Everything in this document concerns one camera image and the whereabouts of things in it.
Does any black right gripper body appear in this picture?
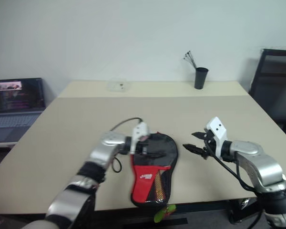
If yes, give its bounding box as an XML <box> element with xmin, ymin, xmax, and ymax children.
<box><xmin>200</xmin><ymin>132</ymin><xmax>218</xmax><ymax>160</ymax></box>

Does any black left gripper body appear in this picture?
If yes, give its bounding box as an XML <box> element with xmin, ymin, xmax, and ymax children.
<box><xmin>134</xmin><ymin>140</ymin><xmax>151</xmax><ymax>156</ymax></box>

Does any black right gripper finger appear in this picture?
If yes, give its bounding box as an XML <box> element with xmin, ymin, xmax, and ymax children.
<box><xmin>183</xmin><ymin>143</ymin><xmax>204</xmax><ymax>155</ymax></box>
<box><xmin>191</xmin><ymin>132</ymin><xmax>209</xmax><ymax>140</ymax></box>

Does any black and red paddle case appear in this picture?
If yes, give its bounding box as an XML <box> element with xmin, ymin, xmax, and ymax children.
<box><xmin>129</xmin><ymin>132</ymin><xmax>179</xmax><ymax>208</ymax></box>

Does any black plastic cup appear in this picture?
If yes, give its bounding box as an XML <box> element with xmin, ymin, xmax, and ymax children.
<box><xmin>194</xmin><ymin>67</ymin><xmax>209</xmax><ymax>90</ymax></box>

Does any green pompom zipper charm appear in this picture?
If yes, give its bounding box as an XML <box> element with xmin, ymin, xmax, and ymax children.
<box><xmin>153</xmin><ymin>204</ymin><xmax>177</xmax><ymax>223</ymax></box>

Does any clear plastic box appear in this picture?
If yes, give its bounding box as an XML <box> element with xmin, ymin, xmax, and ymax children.
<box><xmin>107</xmin><ymin>78</ymin><xmax>131</xmax><ymax>93</ymax></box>

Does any black mesh office chair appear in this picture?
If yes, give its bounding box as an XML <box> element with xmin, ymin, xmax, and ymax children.
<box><xmin>248</xmin><ymin>48</ymin><xmax>286</xmax><ymax>144</ymax></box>

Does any grey open laptop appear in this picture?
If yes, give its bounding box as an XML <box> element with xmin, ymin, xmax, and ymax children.
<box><xmin>0</xmin><ymin>77</ymin><xmax>47</xmax><ymax>144</ymax></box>

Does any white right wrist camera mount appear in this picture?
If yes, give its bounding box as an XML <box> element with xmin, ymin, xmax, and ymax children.
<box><xmin>204</xmin><ymin>116</ymin><xmax>228</xmax><ymax>160</ymax></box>

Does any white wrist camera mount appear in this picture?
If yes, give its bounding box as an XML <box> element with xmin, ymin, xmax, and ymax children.
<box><xmin>130</xmin><ymin>122</ymin><xmax>151</xmax><ymax>155</ymax></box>
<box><xmin>204</xmin><ymin>116</ymin><xmax>228</xmax><ymax>160</ymax></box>

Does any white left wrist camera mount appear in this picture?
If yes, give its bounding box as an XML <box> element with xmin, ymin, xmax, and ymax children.
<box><xmin>130</xmin><ymin>122</ymin><xmax>151</xmax><ymax>155</ymax></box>

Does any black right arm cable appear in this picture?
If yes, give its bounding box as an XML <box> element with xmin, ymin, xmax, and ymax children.
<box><xmin>203</xmin><ymin>140</ymin><xmax>258</xmax><ymax>192</ymax></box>

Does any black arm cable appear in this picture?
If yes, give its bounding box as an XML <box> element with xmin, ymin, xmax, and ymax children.
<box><xmin>108</xmin><ymin>117</ymin><xmax>144</xmax><ymax>173</ymax></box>
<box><xmin>203</xmin><ymin>140</ymin><xmax>258</xmax><ymax>192</ymax></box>

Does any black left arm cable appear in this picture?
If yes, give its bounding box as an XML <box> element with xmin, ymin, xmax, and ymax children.
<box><xmin>108</xmin><ymin>117</ymin><xmax>144</xmax><ymax>173</ymax></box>

